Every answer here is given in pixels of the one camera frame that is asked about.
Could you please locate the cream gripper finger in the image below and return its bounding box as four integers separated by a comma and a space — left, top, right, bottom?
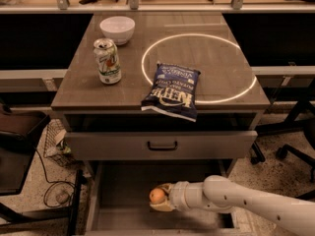
157, 183, 173, 195
150, 201, 174, 212

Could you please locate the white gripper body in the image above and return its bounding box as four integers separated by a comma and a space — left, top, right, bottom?
168, 181, 206, 211

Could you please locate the orange fruit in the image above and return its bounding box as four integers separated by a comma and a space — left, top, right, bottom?
149, 188, 165, 204

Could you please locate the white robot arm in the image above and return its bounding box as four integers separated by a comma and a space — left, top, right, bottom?
149, 175, 315, 236

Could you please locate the open middle drawer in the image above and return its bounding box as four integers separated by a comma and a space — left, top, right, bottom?
85, 160, 255, 236

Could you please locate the grey drawer cabinet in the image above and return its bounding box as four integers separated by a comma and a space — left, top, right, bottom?
52, 12, 269, 236

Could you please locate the blue potato chip bag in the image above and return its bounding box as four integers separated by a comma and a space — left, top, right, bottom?
141, 63, 200, 122

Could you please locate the black office chair base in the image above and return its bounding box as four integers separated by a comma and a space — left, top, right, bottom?
249, 82, 315, 202

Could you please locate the green white soda can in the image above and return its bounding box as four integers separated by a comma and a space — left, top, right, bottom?
94, 38, 121, 85

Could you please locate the dark chair at left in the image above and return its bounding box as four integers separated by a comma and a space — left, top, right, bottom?
0, 103, 86, 236

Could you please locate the white ceramic bowl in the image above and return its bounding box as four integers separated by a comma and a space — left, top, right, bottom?
99, 16, 135, 45

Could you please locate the top drawer with black handle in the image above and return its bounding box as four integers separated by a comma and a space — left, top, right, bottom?
66, 131, 257, 160

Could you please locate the black cable on floor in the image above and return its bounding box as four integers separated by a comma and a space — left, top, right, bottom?
33, 149, 77, 209

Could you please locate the wire mesh basket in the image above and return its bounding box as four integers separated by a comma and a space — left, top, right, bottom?
43, 119, 75, 167

